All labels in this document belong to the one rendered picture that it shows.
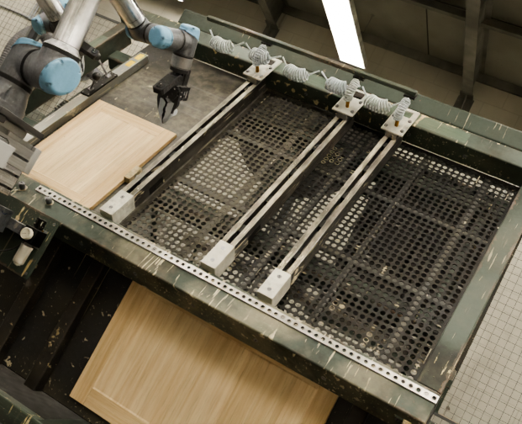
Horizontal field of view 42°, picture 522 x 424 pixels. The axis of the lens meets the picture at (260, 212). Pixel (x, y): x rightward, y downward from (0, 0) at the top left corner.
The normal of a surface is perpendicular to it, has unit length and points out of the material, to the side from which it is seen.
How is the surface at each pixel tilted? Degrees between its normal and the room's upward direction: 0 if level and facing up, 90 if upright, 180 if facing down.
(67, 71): 98
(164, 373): 90
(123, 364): 90
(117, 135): 57
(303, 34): 90
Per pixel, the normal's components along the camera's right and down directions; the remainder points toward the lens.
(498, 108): -0.26, -0.26
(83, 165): 0.03, -0.70
